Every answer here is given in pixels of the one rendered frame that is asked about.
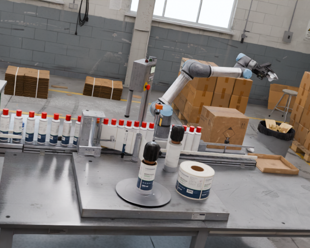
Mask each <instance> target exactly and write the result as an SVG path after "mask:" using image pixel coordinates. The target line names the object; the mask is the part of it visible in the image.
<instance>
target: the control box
mask: <svg viewBox="0 0 310 248"><path fill-rule="evenodd" d="M145 60H146V59H140V60H137V61H134V62H133V67H132V73H131V79H130V84H129V89H130V90H133V91H136V92H140V93H142V92H144V91H146V90H147V89H146V88H145V86H146V85H148V84H149V85H150V89H151V88H152V83H153V81H150V82H148V80H149V76H152V75H154V73H152V74H150V70H151V66H152V65H156V63H155V62H154V61H152V62H149V63H145Z"/></svg>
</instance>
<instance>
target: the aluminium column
mask: <svg viewBox="0 0 310 248"><path fill-rule="evenodd" d="M149 58H151V59H152V61H154V62H155V63H156V61H157V58H156V57H152V56H149ZM150 94H151V89H149V90H148V93H147V90H146V91H144V92H143V93H142V98H141V104H140V109H139V115H138V120H137V121H139V128H140V126H141V122H142V121H143V122H145V120H146V114H147V109H148V104H149V99H150ZM146 95H147V99H146ZM145 101H146V105H145ZM144 106H145V108H144ZM144 109H145V111H144ZM143 112H144V116H143ZM142 117H143V120H142Z"/></svg>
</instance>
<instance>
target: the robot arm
mask: <svg viewBox="0 0 310 248"><path fill-rule="evenodd" d="M236 61H237V63H236V64H235V66H234V67H215V66H210V65H206V64H202V63H200V62H197V61H195V60H187V61H186V62H185V63H184V64H183V69H182V70H181V74H180V75H179V77H178V78H177V79H176V80H175V82H174V83H173V84H172V85H171V87H170V88H169V89H168V90H167V92H166V93H165V94H164V95H163V97H162V98H159V99H158V100H157V101H155V102H153V103H152V104H151V105H150V113H151V114H152V115H153V116H154V117H155V111H156V108H155V104H156V103H158V102H161V103H162V105H163V109H162V110H160V113H161V114H162V116H163V118H162V122H161V126H160V125H159V123H160V117H161V116H159V119H158V124H157V129H156V134H155V137H157V138H162V139H168V136H169V132H170V130H171V129H170V125H171V119H172V114H173V108H172V107H171V106H170V104H171V103H172V101H173V100H174V99H175V98H176V96H177V95H178V94H179V93H180V91H181V90H182V89H183V88H184V86H185V85H186V84H187V83H188V82H189V81H190V80H193V78H194V77H197V78H209V77H210V76H214V77H235V78H245V79H249V78H250V77H251V76H252V72H253V73H254V74H256V75H257V77H258V78H259V77H261V80H263V78H265V77H267V78H268V80H269V81H272V80H278V77H277V76H276V74H275V73H274V72H273V70H272V69H270V68H269V67H270V66H271V63H270V62H268V63H264V64H261V65H259V66H258V63H257V62H256V61H254V60H252V59H251V58H249V57H248V56H246V55H244V54H242V53H240V54H239V55H238V56H237V58H236ZM245 66H246V67H247V68H249V69H250V70H249V69H246V68H245ZM251 70H252V71H251ZM157 118H158V115H156V121H155V126H154V129H155V127H156V122H157ZM154 132H155V131H154Z"/></svg>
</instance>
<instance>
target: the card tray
mask: <svg viewBox="0 0 310 248"><path fill-rule="evenodd" d="M248 155H251V156H257V159H255V160H256V162H257V163H256V167H257V168H258V169H259V170H260V171H261V172H263V173H277V174H292V175H298V173H299V169H298V168H296V167H295V166H294V165H293V164H291V163H290V162H289V161H288V160H286V159H285V158H284V157H283V156H281V155H267V154H254V153H248Z"/></svg>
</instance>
